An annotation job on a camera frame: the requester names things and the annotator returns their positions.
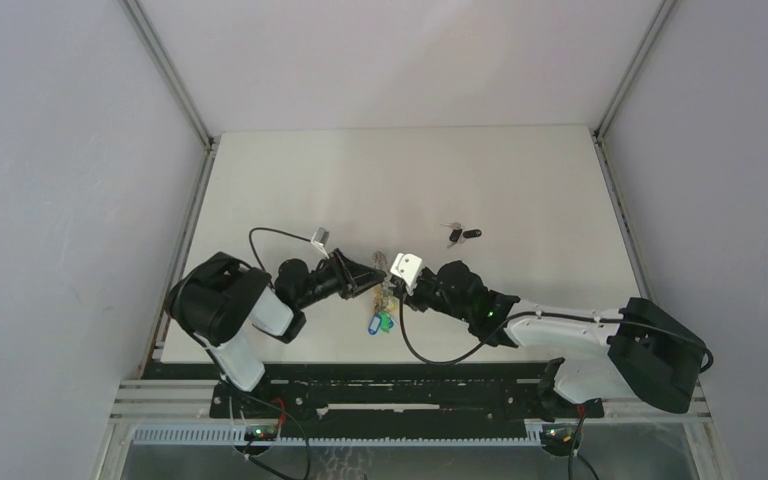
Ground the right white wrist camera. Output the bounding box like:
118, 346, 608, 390
390, 253, 424, 295

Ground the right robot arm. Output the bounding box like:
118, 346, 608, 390
390, 254, 714, 416

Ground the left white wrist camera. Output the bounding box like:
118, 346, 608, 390
310, 227, 330, 258

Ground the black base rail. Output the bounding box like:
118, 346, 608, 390
209, 362, 584, 438

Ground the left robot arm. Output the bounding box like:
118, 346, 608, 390
163, 249, 386, 417

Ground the large keyring with yellow handle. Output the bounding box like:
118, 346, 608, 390
367, 248, 400, 314

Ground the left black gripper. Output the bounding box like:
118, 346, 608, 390
295, 247, 385, 310

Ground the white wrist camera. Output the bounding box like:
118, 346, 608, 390
310, 227, 330, 258
390, 253, 424, 295

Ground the green key tag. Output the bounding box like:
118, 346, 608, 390
379, 312, 395, 333

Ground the white slotted cable duct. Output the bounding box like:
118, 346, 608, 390
131, 424, 544, 447

